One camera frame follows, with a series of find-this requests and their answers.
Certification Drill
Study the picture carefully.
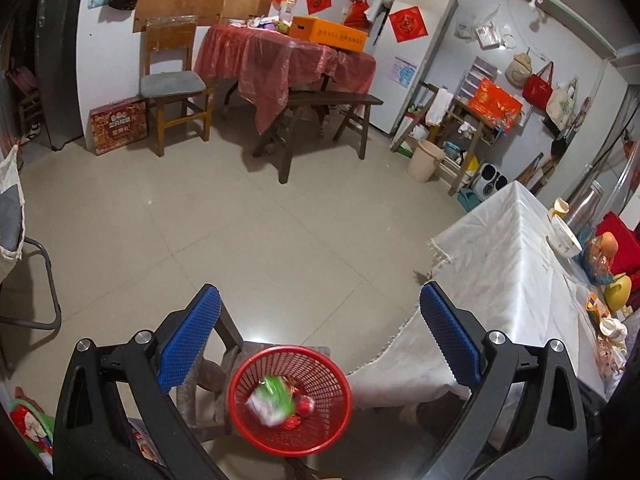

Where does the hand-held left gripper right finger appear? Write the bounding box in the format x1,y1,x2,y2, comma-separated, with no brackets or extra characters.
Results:
419,281,587,480

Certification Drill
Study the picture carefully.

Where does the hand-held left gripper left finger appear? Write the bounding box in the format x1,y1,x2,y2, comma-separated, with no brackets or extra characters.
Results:
52,282,246,480

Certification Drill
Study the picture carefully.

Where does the green white wrapper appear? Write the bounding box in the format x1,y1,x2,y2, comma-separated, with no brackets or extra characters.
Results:
247,375,298,428

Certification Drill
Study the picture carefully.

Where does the red plastic mesh basket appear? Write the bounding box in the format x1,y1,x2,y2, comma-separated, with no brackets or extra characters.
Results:
229,345,353,457

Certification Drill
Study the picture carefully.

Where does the worn wooden stool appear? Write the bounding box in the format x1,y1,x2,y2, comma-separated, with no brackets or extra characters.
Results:
172,341,332,446

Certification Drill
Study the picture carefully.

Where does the white tablecloth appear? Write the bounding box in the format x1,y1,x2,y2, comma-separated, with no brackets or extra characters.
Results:
347,180,626,453

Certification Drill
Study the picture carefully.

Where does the red printed box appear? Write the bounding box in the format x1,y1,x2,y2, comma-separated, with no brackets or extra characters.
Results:
127,417,166,466

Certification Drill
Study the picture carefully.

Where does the red round wrapper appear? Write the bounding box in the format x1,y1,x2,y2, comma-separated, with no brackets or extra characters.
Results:
285,394,316,431

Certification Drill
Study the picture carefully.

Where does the white bowl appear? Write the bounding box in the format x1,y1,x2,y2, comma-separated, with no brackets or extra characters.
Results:
545,215,583,259

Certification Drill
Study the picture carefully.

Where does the white foot massager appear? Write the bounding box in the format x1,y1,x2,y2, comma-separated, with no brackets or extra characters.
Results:
472,162,508,198

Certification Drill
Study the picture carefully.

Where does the colourful snack bag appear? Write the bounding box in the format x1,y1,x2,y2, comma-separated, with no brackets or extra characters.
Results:
582,231,621,286

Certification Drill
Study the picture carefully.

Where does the yellow pot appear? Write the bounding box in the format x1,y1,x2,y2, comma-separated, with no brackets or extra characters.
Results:
603,274,632,311

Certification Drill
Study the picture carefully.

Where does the beige plastic bucket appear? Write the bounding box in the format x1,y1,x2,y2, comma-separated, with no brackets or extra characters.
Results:
406,140,446,183

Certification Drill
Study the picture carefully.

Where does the steel thermos bottle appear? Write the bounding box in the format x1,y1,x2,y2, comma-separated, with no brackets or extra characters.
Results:
562,182,603,241

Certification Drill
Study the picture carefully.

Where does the green plastic basket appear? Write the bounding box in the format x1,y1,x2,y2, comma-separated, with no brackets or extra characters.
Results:
7,386,56,476

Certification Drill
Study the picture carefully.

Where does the red cushion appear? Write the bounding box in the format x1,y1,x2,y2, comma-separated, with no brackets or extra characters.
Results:
595,212,640,276

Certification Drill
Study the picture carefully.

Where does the wooden shelf rack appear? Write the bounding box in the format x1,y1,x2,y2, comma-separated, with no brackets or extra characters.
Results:
390,81,506,196

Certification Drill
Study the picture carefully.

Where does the metal folding chair with cushion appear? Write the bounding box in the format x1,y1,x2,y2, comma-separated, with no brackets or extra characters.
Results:
0,145,62,331

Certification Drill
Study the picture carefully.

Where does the red gift box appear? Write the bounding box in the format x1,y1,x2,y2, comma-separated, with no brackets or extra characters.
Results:
89,97,149,156

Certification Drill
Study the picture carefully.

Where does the white towel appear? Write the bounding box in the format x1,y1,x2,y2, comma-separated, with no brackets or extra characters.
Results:
425,88,454,127

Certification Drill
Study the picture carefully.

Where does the orange red gift bag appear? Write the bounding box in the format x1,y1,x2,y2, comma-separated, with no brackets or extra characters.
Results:
467,78,524,133

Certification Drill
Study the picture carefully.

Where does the white tote bag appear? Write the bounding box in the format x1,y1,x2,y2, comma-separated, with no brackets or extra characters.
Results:
545,79,579,131

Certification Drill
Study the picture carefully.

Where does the white refrigerator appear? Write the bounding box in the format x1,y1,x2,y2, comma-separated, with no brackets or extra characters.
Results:
366,0,459,136

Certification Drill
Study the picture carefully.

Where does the wooden chair with grey cushion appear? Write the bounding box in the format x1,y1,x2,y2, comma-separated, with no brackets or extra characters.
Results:
139,15,217,157

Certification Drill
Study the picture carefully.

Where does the red tote bag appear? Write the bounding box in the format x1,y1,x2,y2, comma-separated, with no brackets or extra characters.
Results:
522,61,555,110

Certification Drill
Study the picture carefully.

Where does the white drawer organiser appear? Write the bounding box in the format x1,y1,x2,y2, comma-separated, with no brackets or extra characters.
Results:
457,57,496,106

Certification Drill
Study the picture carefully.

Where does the dark wooden bench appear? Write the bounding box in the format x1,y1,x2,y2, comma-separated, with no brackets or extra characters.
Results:
251,91,385,184

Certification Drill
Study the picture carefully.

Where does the blue white poster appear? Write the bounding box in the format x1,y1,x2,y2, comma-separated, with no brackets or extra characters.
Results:
390,56,418,86

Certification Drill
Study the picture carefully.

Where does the beige hanging bag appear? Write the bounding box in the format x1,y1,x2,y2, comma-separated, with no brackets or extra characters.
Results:
504,49,533,86

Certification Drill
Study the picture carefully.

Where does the red plastic tablecloth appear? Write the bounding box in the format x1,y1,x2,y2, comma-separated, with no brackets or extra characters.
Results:
193,22,377,136

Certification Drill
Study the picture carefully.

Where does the dark grey door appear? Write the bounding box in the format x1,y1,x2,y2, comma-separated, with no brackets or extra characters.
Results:
36,0,86,151

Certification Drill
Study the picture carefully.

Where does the red diamond paper on refrigerator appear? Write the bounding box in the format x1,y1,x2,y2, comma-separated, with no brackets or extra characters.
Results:
388,6,430,43

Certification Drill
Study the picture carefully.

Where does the orange cardboard box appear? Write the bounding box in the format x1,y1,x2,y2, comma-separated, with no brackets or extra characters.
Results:
288,16,371,53

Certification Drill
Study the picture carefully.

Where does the red hanging bag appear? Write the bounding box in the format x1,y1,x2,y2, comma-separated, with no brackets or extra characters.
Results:
345,0,371,28

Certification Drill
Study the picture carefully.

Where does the clear plastic bag on wall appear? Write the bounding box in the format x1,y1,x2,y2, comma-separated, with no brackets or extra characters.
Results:
470,5,503,51

